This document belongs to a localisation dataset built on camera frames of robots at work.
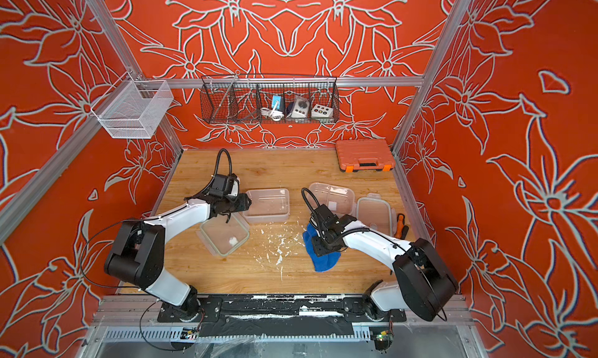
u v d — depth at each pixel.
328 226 0.68
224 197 0.73
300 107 0.91
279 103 0.84
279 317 0.73
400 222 0.90
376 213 0.95
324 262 0.81
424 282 0.41
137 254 0.45
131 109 0.91
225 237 0.88
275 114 0.85
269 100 1.00
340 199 1.00
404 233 0.90
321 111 0.94
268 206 1.00
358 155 1.18
